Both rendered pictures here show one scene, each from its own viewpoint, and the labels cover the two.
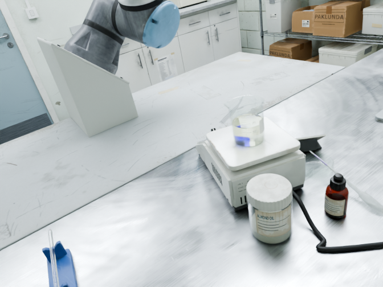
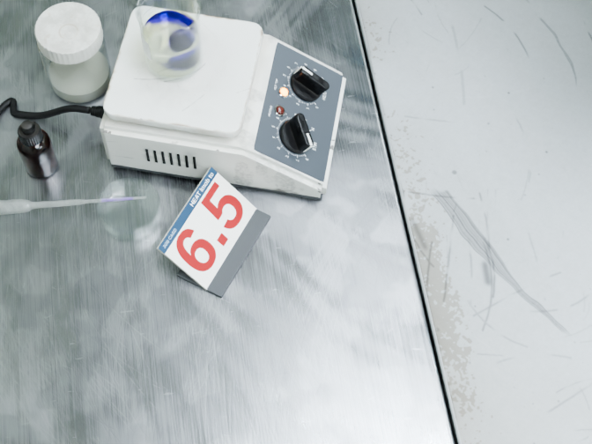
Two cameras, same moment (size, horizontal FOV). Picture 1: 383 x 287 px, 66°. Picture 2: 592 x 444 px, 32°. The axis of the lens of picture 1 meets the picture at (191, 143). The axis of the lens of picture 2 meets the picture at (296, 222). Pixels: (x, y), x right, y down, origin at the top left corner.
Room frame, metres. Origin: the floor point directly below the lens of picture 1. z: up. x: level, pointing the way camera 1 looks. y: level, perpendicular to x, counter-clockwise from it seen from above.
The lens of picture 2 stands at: (0.66, -0.57, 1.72)
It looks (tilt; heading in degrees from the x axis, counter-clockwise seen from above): 62 degrees down; 107
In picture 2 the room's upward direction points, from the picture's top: 4 degrees clockwise
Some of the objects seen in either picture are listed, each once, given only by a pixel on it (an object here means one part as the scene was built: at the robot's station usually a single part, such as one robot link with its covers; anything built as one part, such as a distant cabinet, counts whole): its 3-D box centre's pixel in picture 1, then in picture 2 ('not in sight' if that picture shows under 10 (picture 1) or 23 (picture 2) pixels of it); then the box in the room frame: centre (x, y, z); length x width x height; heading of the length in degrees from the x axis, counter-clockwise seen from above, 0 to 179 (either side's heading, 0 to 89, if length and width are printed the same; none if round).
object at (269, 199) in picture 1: (269, 208); (74, 54); (0.30, -0.09, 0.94); 0.06 x 0.06 x 0.08
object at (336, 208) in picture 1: (336, 193); (34, 144); (0.30, -0.19, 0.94); 0.03 x 0.03 x 0.07
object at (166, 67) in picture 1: (167, 70); not in sight; (2.97, 0.09, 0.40); 0.24 x 0.01 x 0.30; 119
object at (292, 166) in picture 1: (245, 154); (216, 102); (0.44, -0.09, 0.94); 0.22 x 0.13 x 0.08; 10
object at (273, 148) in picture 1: (249, 140); (185, 70); (0.41, -0.10, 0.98); 0.12 x 0.12 x 0.01; 10
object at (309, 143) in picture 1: (296, 139); (215, 232); (0.48, -0.20, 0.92); 0.09 x 0.06 x 0.04; 83
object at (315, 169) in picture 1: (316, 165); (129, 209); (0.40, -0.21, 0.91); 0.06 x 0.06 x 0.02
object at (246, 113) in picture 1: (245, 122); (173, 31); (0.40, -0.09, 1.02); 0.06 x 0.05 x 0.08; 77
